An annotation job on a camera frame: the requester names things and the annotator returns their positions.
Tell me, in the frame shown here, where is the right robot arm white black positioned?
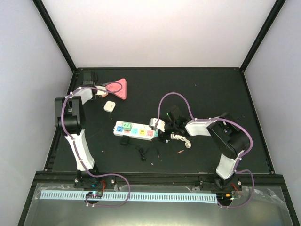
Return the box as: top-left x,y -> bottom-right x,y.
149,107 -> 253,190

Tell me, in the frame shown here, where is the green plug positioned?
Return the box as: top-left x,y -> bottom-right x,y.
122,122 -> 132,131

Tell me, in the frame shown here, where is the pink triangular socket adapter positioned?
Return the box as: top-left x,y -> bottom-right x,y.
105,78 -> 127,100

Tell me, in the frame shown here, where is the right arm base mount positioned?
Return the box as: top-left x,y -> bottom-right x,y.
195,173 -> 242,192

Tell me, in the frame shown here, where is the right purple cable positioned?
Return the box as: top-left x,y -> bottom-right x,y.
157,92 -> 256,210

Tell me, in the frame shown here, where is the light blue slotted cable duct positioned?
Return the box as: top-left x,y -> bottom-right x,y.
40,190 -> 217,204

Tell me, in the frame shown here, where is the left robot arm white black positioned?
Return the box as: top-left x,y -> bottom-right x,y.
54,71 -> 101,188

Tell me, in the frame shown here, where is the left controller board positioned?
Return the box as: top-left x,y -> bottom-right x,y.
86,191 -> 103,199

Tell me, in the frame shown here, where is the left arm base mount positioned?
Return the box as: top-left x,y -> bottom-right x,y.
73,171 -> 116,190

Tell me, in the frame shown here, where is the thin black wire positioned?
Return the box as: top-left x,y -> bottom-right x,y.
135,145 -> 161,162

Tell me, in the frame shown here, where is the purple cable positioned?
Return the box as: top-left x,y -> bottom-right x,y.
157,92 -> 256,210
60,81 -> 132,208

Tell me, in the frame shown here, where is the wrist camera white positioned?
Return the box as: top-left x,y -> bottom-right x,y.
149,118 -> 166,132
95,82 -> 112,93

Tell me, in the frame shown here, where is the white braided cord with plug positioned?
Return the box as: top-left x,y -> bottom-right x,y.
170,133 -> 191,149

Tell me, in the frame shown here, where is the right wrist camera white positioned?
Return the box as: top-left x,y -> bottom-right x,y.
149,118 -> 166,132

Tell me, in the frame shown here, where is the white power strip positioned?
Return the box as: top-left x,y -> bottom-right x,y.
113,121 -> 158,141

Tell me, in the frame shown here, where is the white plug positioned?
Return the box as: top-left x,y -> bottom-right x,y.
103,101 -> 116,113

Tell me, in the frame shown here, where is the controller board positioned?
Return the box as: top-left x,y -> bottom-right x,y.
86,191 -> 103,199
216,194 -> 235,201

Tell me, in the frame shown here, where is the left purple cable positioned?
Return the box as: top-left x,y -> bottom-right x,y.
60,81 -> 132,208

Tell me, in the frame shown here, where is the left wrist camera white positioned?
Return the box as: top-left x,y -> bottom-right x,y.
95,82 -> 112,93

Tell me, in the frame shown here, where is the small black adapter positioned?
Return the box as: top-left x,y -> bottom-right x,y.
120,136 -> 130,146

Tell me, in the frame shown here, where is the right controller board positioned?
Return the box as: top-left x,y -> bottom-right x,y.
216,194 -> 235,201

